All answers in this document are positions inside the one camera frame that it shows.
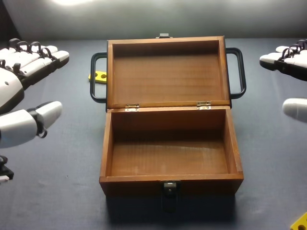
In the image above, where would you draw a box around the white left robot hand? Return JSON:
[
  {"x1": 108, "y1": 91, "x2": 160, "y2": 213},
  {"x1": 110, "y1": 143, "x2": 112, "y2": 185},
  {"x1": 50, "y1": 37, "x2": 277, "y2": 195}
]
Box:
[{"x1": 0, "y1": 38, "x2": 70, "y2": 150}]

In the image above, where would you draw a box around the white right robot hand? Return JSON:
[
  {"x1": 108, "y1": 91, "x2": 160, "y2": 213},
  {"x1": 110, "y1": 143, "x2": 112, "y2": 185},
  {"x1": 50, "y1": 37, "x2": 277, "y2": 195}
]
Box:
[{"x1": 259, "y1": 39, "x2": 307, "y2": 124}]

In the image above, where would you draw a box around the yellow block with holes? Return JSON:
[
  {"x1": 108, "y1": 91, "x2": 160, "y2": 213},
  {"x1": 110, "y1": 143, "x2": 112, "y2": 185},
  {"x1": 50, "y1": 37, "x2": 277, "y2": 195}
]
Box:
[
  {"x1": 88, "y1": 70, "x2": 107, "y2": 83},
  {"x1": 290, "y1": 211, "x2": 307, "y2": 230}
]

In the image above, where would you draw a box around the grey table cloth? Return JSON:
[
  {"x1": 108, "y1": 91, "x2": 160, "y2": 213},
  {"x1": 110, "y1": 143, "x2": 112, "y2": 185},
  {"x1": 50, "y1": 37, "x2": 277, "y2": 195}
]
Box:
[{"x1": 0, "y1": 38, "x2": 307, "y2": 230}]

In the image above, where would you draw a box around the brown wooden box with handles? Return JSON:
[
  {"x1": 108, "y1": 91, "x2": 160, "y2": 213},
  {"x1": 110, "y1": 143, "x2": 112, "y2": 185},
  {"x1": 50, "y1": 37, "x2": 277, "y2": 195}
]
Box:
[{"x1": 90, "y1": 33, "x2": 247, "y2": 214}]

